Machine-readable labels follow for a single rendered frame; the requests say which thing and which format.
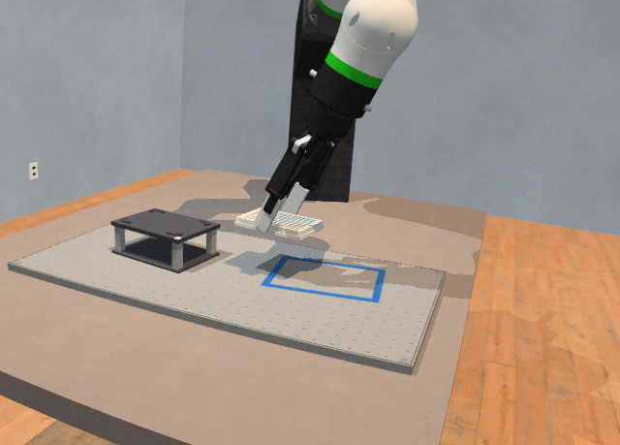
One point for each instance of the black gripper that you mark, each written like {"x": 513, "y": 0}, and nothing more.
{"x": 325, "y": 129}

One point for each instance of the blue tape outline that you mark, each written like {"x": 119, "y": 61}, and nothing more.
{"x": 283, "y": 260}

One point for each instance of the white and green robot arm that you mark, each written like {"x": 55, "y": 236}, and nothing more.
{"x": 371, "y": 36}

